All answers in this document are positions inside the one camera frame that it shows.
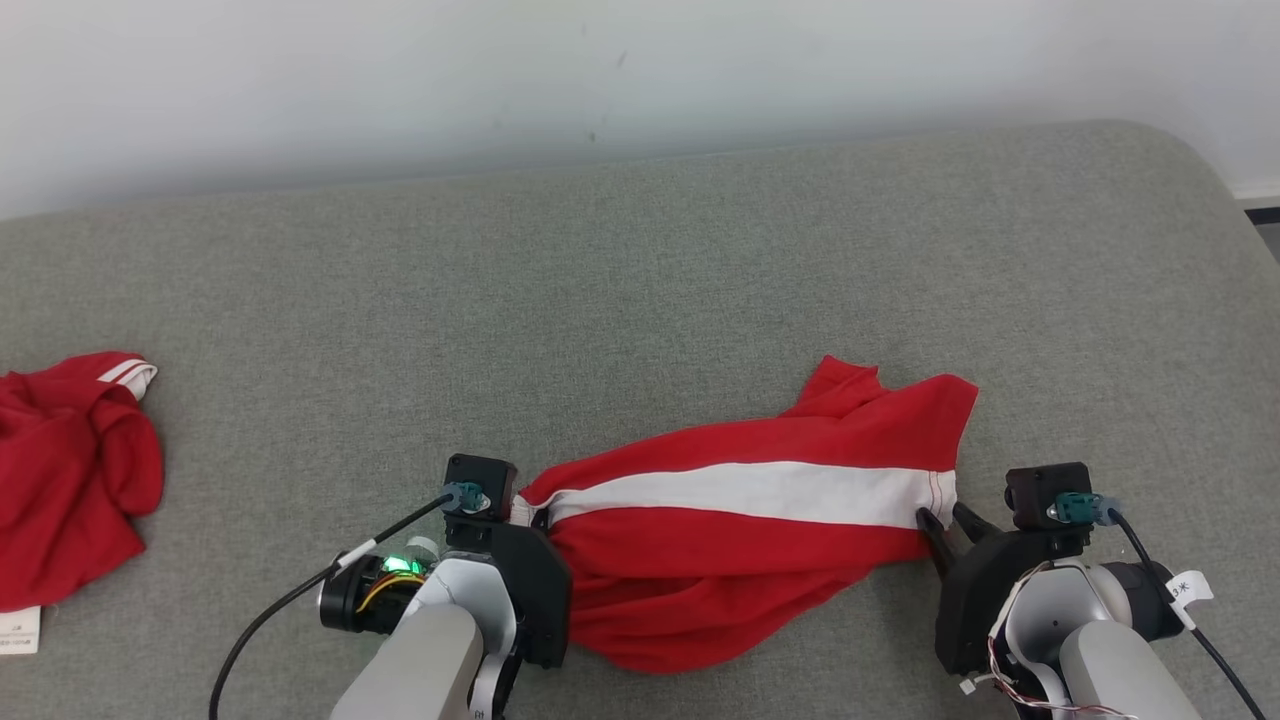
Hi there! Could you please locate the black white wall baseboard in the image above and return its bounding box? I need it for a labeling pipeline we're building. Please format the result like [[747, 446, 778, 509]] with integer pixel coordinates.
[[1235, 185, 1280, 226]]

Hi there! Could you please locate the red garment with white stripe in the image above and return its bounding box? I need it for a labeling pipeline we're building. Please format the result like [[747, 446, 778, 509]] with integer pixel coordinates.
[[510, 355, 981, 676]]

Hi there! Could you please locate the red white garment with tag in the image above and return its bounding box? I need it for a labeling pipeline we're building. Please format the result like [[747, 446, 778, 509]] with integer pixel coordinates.
[[0, 350, 166, 656]]

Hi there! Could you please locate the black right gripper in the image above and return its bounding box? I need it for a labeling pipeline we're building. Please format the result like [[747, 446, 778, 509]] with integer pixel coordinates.
[[915, 502, 1091, 676]]

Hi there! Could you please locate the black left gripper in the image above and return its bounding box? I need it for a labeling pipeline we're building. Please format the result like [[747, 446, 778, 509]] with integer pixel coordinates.
[[447, 520, 571, 669]]

